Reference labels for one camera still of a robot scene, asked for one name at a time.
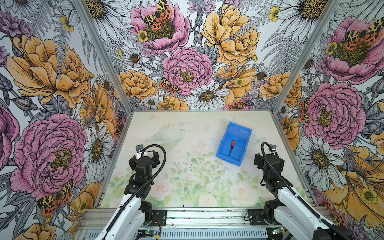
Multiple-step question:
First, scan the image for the black corrugated cable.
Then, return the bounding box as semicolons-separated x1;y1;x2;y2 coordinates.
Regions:
101;143;168;240
260;141;355;240

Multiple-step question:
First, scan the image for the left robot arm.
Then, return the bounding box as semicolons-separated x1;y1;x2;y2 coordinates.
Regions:
96;151;160;240

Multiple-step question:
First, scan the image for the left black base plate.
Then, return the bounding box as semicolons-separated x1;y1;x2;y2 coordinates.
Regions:
143;210;168;227

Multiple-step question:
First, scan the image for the red handled screwdriver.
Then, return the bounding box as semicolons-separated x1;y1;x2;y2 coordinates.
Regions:
228;140;236;157

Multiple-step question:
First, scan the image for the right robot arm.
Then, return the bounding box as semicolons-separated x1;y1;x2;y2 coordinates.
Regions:
254;142;353;240

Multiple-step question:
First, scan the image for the left black corrugated cable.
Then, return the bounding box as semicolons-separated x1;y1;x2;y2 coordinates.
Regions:
101;143;168;240

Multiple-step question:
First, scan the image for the white vented cable duct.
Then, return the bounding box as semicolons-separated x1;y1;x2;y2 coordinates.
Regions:
89;229;269;240

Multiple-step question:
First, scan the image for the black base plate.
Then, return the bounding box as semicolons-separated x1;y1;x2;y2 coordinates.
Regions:
143;210;168;227
247;209;269;226

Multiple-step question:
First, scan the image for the right black corrugated cable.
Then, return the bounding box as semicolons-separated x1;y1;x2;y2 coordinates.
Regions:
260;141;355;240

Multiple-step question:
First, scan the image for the green circuit board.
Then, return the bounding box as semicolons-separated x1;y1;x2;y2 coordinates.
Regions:
136;230;158;239

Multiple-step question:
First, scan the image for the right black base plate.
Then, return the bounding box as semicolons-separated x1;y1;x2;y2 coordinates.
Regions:
247;209;269;226

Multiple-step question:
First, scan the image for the blue plastic bin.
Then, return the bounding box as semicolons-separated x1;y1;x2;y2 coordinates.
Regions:
216;122;252;167

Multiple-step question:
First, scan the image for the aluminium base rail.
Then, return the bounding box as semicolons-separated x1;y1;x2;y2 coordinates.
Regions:
77;206;337;230

